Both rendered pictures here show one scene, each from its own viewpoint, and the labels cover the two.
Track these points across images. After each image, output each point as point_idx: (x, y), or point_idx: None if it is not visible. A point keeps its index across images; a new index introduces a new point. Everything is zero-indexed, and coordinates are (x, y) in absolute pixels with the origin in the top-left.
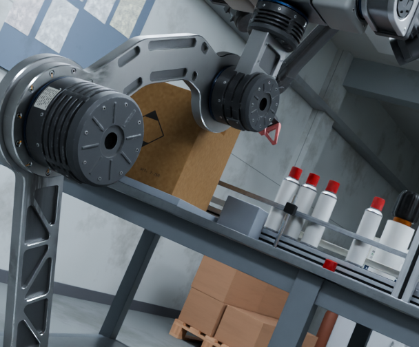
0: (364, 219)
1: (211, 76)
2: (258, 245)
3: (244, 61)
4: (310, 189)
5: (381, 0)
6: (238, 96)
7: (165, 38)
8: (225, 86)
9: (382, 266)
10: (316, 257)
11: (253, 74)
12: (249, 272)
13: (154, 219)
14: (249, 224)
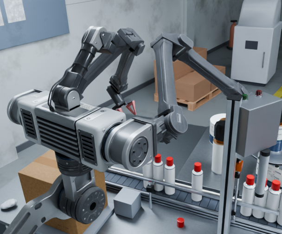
0: (192, 178)
1: (55, 205)
2: None
3: (67, 192)
4: (157, 166)
5: (121, 164)
6: (74, 217)
7: None
8: (65, 210)
9: (213, 194)
10: (175, 204)
11: (76, 201)
12: None
13: None
14: (130, 212)
